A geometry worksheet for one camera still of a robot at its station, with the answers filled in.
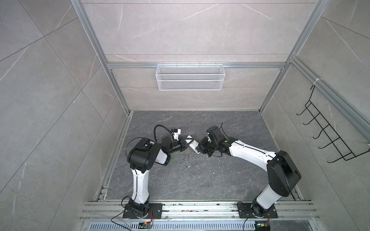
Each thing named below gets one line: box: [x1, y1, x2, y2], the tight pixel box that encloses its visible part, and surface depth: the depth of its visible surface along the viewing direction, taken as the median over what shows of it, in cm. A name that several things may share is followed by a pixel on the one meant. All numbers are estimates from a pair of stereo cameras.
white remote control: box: [184, 134, 201, 155], surface depth 90 cm
